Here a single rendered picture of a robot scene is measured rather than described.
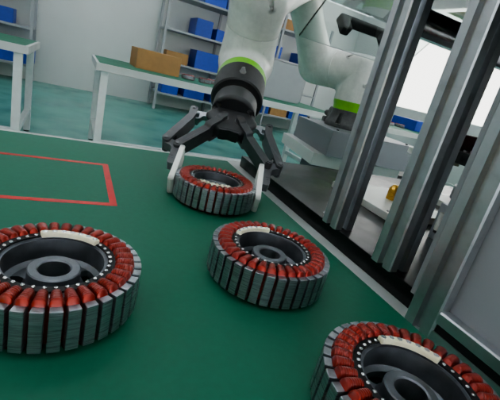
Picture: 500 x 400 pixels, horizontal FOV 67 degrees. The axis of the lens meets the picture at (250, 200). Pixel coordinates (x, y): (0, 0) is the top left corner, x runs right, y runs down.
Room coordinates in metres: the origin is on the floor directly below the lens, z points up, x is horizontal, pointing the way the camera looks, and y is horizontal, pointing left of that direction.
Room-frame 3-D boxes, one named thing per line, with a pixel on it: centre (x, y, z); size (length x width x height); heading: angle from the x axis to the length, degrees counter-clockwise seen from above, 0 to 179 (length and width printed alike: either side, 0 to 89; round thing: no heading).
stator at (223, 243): (0.33, -0.03, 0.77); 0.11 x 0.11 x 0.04
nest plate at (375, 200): (0.65, -0.24, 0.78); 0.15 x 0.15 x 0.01; 28
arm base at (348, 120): (1.43, -0.25, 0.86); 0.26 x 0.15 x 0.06; 12
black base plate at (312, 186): (0.70, -0.35, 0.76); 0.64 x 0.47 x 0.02; 118
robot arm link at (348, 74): (1.38, -0.25, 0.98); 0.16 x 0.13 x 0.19; 63
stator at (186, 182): (0.50, 0.05, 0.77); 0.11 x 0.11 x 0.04
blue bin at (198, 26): (6.81, 1.51, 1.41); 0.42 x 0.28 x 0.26; 30
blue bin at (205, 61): (6.88, 1.37, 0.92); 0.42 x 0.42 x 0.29; 29
